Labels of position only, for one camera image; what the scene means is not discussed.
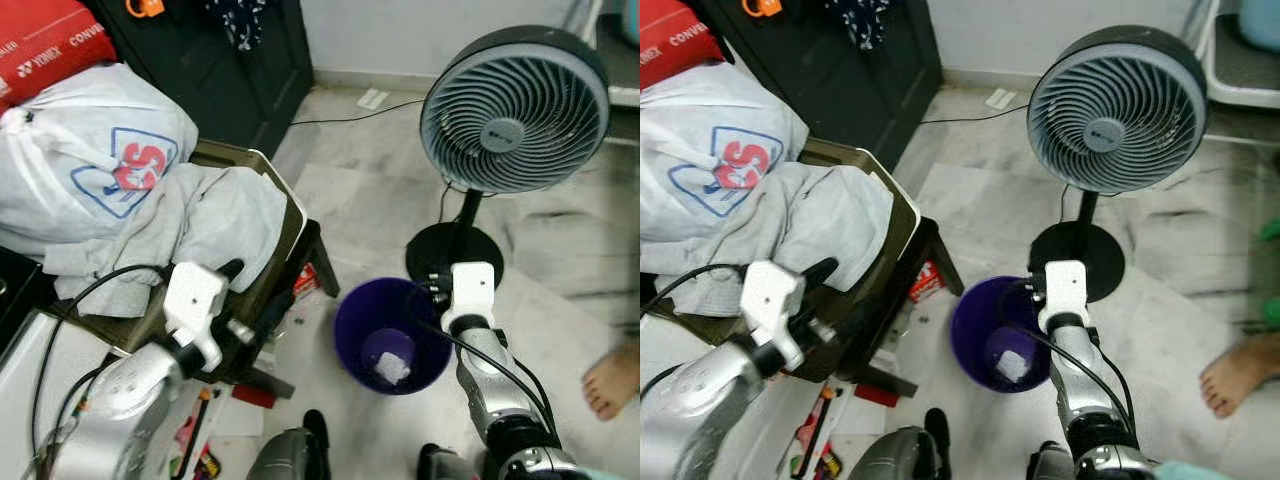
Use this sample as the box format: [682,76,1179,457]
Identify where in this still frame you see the grey cloth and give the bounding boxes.
[42,163,289,319]
[650,160,894,319]

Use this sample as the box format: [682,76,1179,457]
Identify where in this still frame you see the dark wooden chair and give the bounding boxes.
[45,140,341,401]
[690,138,966,399]

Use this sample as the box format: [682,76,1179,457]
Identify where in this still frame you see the purple plastic bucket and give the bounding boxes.
[333,278,453,396]
[950,276,1053,393]

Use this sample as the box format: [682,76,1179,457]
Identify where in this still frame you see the colourful toy pile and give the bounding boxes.
[170,385,226,480]
[790,385,851,480]

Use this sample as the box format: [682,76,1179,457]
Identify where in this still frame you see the grey left robot leg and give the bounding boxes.
[848,408,951,480]
[245,410,331,480]

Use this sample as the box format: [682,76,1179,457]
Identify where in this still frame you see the grey robot leg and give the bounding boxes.
[245,410,331,480]
[1025,440,1076,480]
[848,408,951,480]
[415,443,481,480]

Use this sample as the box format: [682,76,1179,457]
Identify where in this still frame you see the grey right robot leg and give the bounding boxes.
[1025,440,1076,480]
[415,443,481,480]

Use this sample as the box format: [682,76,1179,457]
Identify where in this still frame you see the white plastic bag red logo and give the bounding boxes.
[640,62,809,246]
[0,62,199,256]

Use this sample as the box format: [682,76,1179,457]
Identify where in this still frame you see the black cabinet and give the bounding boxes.
[80,0,316,161]
[690,0,946,171]

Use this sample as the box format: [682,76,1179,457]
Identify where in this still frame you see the grey standing fan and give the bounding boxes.
[1027,25,1208,303]
[405,25,611,291]

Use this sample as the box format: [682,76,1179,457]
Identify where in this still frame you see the person's bare foot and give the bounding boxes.
[582,345,641,421]
[1200,333,1280,419]

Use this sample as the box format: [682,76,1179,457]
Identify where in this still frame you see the green object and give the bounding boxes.
[1255,215,1280,331]

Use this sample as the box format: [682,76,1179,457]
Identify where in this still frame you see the dark dotted cloth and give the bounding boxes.
[205,0,271,51]
[825,0,891,51]

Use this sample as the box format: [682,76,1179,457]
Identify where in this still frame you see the red sports bag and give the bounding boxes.
[0,0,119,113]
[640,0,723,91]

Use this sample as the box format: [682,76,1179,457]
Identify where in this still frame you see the white step shelf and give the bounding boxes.
[1200,0,1280,111]
[590,0,641,106]

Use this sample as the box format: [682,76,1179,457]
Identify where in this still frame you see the teal plastic tub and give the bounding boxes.
[1240,0,1280,51]

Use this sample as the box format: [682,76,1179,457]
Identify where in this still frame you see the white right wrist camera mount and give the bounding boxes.
[450,262,498,334]
[1038,260,1089,334]

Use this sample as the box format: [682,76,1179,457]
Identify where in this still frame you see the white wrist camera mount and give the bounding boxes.
[1038,260,1089,334]
[163,262,229,373]
[738,260,806,371]
[450,262,498,334]

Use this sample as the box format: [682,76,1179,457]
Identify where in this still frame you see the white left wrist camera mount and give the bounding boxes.
[163,262,229,373]
[738,260,806,371]

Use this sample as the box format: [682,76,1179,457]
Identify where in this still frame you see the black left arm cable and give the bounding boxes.
[30,263,171,480]
[640,263,746,311]

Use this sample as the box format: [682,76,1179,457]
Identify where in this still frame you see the black fan power cable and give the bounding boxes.
[290,98,426,126]
[920,100,1031,126]

